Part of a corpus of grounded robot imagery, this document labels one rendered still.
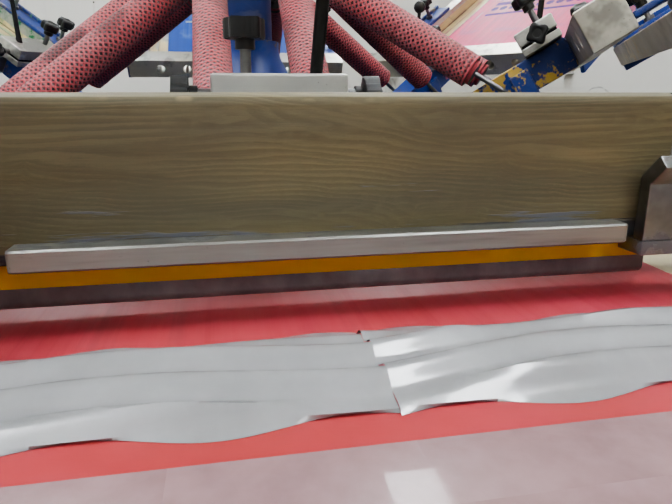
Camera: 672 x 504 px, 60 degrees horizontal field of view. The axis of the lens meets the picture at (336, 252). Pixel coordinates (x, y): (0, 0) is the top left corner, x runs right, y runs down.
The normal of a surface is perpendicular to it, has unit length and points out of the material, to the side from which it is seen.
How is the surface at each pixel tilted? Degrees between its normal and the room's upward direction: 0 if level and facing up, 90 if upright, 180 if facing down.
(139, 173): 90
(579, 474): 0
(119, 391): 33
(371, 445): 0
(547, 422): 0
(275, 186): 90
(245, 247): 90
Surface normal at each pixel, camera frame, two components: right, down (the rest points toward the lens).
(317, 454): 0.00, -0.97
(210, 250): 0.19, 0.26
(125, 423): 0.08, -0.58
